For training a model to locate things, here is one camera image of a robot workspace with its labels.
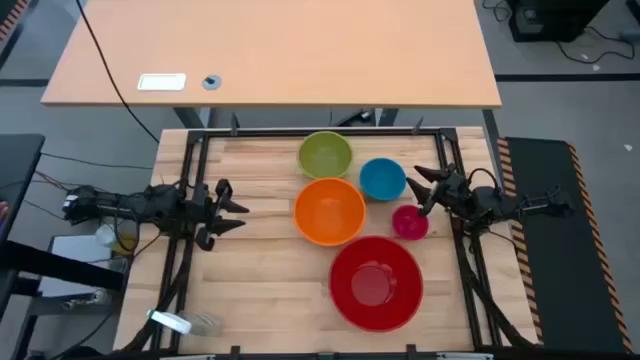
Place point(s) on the hazard striped floor ramp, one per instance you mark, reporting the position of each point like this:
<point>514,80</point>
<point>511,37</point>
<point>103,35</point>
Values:
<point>10,20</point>

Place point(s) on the blue plastic bowl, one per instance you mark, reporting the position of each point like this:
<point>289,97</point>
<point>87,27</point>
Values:
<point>382,179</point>

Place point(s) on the light wooden desk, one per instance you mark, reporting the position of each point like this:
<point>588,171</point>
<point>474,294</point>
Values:
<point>300,50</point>

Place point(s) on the clear bottle with yellow liquid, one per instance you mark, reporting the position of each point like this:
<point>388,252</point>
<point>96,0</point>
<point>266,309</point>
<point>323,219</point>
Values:
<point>107,235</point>

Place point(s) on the black mat with hazard stripes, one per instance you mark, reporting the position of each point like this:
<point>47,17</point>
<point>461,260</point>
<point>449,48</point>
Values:
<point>550,275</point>

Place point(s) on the small pink plastic bowl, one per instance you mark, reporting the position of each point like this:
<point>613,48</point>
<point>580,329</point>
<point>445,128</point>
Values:
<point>409,227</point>

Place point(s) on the green plastic bowl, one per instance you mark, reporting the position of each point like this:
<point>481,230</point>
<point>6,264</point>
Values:
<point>325,155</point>

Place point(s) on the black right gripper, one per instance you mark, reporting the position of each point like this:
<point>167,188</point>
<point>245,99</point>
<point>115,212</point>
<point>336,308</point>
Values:
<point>452,192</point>

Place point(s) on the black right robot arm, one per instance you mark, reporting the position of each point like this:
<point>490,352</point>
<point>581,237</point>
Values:
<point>500,206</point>

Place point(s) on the clear bottle with white cap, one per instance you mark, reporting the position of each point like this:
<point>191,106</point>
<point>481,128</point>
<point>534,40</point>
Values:
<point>170,321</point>

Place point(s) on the black metal table frame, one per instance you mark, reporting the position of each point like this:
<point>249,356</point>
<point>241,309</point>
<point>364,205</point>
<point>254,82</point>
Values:
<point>320,132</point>

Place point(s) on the large red plastic bowl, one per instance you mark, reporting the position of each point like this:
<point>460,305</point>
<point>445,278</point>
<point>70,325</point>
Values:
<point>375,285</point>

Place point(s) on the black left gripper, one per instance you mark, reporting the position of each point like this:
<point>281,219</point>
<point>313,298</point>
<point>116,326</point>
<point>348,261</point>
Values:
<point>205,210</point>

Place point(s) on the grey flat box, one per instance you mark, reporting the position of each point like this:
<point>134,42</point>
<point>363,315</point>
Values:
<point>75,247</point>

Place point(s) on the black side table top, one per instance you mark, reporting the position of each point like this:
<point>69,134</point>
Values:
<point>17,165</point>

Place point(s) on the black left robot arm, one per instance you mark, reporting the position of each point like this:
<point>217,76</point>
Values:
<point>150,206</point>

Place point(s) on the black equipment box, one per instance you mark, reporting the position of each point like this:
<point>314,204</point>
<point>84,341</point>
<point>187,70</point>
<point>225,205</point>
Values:
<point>550,20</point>

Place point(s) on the black flat bar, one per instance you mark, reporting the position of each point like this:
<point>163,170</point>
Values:
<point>60,265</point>

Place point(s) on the orange plastic bowl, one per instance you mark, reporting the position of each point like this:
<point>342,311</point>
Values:
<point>330,212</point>

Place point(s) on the white rectangular desk plate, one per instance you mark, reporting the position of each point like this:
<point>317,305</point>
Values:
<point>161,82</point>

